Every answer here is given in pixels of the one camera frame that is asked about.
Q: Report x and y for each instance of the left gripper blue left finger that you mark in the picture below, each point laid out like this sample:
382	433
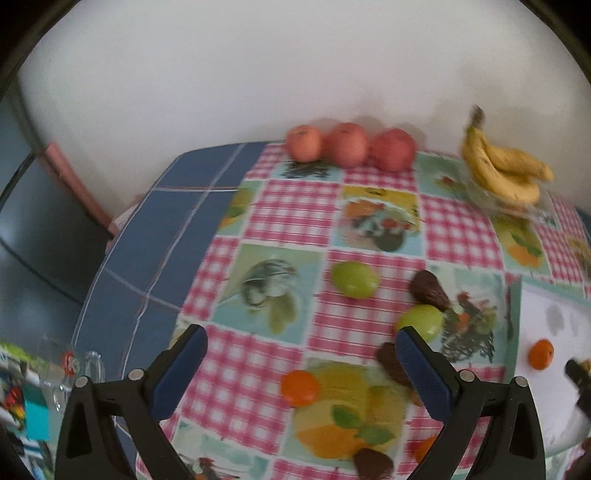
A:
173	370

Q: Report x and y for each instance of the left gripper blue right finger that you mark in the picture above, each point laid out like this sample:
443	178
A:
429	372

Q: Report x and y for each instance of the large orange tangerine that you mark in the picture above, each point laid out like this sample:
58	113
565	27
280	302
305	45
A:
541	355

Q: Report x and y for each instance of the dark brown avocado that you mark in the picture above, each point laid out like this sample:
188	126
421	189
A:
373	465
426	289
387	357

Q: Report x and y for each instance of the oval green fruit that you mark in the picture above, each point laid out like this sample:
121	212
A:
427	320

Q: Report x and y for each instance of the small orange tangerine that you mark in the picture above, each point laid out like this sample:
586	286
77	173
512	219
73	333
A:
299	388
422	448

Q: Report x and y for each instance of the small round green fruit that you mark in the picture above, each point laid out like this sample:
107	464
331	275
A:
355	279

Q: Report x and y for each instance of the white tray teal rim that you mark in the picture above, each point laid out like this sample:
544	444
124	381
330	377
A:
540	311

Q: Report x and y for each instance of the checkered fruit-print tablecloth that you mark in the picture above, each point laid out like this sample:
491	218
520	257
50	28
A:
264	293

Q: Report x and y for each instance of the clear plastic fruit container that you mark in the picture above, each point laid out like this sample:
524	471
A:
541	211

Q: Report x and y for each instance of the upper spotted banana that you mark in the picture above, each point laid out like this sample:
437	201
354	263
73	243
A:
510	160

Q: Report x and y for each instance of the lower yellow banana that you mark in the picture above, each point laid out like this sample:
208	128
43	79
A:
517	188

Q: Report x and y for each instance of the middle red apple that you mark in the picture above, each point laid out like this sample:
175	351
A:
347	145

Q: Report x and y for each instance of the left red apple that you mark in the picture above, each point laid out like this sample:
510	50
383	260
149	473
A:
304	143

